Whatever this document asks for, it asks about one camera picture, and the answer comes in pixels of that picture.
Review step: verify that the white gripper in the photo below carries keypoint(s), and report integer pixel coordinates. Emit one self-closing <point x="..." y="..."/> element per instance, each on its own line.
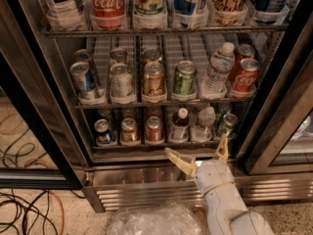
<point x="213" y="176"/>

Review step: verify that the clear water bottle bottom shelf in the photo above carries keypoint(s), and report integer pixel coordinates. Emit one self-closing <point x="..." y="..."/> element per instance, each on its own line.
<point x="201" y="130"/>

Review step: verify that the clear water bottle shelf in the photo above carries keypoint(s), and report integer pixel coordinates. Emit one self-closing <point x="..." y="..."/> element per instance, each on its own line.
<point x="201" y="130"/>
<point x="220" y="64"/>

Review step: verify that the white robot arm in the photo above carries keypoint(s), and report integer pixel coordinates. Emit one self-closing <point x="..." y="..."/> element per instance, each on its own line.
<point x="227" y="211"/>

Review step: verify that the brown juice bottle white cap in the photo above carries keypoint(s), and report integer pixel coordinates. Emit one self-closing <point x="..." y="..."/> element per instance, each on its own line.
<point x="179" y="126"/>

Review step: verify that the green can bottom shelf front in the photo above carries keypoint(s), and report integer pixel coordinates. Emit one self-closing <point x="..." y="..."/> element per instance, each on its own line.
<point x="226" y="125"/>

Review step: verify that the green can shelf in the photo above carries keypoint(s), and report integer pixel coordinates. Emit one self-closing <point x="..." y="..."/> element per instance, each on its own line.
<point x="184" y="81"/>
<point x="226" y="125"/>

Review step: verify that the red can bottom shelf front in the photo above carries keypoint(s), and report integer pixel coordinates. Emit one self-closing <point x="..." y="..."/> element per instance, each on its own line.
<point x="154" y="130"/>

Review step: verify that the green can middle shelf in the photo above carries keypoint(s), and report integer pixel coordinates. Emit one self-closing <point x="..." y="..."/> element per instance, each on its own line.
<point x="184" y="81"/>

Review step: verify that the clear water bottle middle shelf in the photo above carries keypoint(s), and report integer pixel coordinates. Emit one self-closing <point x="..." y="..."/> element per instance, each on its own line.
<point x="220" y="64"/>

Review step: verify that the right glass fridge door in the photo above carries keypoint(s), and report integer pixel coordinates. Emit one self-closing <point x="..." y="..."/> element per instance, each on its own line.
<point x="274" y="151"/>

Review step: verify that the glass fridge door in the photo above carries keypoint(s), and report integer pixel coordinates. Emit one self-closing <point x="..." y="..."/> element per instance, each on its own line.
<point x="274" y="151"/>
<point x="34" y="77"/>

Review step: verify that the gold can bottom shelf front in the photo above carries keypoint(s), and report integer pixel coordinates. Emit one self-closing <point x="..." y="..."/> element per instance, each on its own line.
<point x="129" y="130"/>

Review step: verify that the gold can shelf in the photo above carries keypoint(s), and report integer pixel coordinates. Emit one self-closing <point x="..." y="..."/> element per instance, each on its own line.
<point x="153" y="80"/>
<point x="129" y="130"/>
<point x="152" y="54"/>

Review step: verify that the gold can middle shelf front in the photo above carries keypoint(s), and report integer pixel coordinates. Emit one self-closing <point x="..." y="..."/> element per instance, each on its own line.
<point x="153" y="80"/>

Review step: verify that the blue can bottom shelf front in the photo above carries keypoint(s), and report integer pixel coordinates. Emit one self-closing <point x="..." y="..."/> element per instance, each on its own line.
<point x="104" y="133"/>

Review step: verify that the white can middle shelf front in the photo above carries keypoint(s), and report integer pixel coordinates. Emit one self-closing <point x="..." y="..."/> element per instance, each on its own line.
<point x="121" y="84"/>

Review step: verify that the white can shelf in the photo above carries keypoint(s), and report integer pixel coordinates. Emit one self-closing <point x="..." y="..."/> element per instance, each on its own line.
<point x="118" y="55"/>
<point x="121" y="84"/>

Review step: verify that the gold can middle shelf rear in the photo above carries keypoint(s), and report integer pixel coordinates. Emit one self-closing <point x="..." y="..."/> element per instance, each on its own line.
<point x="152" y="54"/>

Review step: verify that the stainless steel fridge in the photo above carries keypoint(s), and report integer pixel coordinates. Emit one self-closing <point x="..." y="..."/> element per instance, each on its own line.
<point x="139" y="174"/>

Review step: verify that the white can middle shelf rear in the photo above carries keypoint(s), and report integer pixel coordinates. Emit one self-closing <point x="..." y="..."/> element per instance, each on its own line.
<point x="118" y="55"/>

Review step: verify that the white green bottle top shelf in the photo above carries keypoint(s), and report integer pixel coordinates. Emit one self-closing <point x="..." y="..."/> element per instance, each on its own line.
<point x="149" y="14"/>

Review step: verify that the dark blue bottle top shelf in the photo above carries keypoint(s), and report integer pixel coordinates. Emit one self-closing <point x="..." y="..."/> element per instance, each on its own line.
<point x="269" y="11"/>

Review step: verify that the left glass fridge door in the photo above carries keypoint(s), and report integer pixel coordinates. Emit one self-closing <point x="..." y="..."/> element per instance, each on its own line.
<point x="34" y="77"/>

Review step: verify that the red Coca-Cola bottle top shelf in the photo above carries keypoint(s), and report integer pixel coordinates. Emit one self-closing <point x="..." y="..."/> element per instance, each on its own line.
<point x="109" y="14"/>

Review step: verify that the white tea bottle top shelf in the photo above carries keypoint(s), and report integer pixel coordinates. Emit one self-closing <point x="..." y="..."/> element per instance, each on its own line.
<point x="66" y="15"/>

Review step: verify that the clear plastic bin with bag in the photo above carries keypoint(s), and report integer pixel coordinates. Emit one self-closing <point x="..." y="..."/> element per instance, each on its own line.
<point x="171" y="219"/>

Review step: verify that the red Coca-Cola can front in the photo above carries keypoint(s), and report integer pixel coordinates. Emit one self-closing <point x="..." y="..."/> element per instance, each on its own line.
<point x="245" y="75"/>

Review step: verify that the red coca-cola can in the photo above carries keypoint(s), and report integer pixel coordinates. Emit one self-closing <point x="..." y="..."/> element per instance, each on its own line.
<point x="241" y="52"/>
<point x="245" y="75"/>

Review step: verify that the red Coca-Cola can rear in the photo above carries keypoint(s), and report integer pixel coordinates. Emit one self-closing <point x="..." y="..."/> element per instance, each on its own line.
<point x="241" y="52"/>

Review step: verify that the blue white can middle front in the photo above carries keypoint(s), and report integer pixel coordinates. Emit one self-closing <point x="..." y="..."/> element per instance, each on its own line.
<point x="85" y="82"/>

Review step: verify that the blue white can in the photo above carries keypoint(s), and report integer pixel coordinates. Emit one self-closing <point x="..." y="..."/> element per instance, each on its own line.
<point x="85" y="82"/>
<point x="84" y="55"/>

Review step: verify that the blue white can middle rear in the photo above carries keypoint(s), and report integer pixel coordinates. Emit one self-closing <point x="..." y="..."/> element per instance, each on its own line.
<point x="84" y="55"/>

